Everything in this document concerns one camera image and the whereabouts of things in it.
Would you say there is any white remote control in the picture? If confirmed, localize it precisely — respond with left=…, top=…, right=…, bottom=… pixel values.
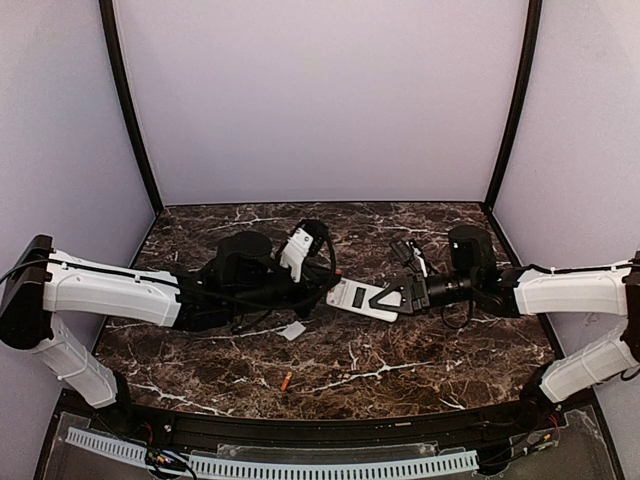
left=326, top=278, right=399, bottom=323

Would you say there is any white battery cover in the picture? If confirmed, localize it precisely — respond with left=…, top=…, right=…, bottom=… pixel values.
left=280, top=322, right=306, bottom=342

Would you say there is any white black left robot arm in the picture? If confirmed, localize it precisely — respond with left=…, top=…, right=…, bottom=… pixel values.
left=1, top=229, right=341, bottom=410

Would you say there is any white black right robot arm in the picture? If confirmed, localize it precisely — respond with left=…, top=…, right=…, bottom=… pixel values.
left=369, top=225, right=639, bottom=404

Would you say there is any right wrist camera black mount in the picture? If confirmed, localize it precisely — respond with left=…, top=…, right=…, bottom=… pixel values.
left=390, top=240, right=428, bottom=276

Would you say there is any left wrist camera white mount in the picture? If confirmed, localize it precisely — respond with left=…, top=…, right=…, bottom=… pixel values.
left=276, top=219, right=328, bottom=283

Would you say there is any black front rail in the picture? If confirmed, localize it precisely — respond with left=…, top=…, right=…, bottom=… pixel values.
left=59, top=389, right=596, bottom=454

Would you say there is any white slotted cable duct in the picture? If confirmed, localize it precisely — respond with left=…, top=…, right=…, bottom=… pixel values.
left=65, top=427, right=479, bottom=479

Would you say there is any black corner frame post right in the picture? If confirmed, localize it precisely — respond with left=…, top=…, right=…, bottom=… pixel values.
left=484, top=0, right=543, bottom=211

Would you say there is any black corner frame post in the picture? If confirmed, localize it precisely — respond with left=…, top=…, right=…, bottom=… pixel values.
left=484, top=0, right=543, bottom=211
left=98, top=0, right=164, bottom=216

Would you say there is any black corner frame post left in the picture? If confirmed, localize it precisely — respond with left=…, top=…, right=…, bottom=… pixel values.
left=98, top=0, right=164, bottom=216

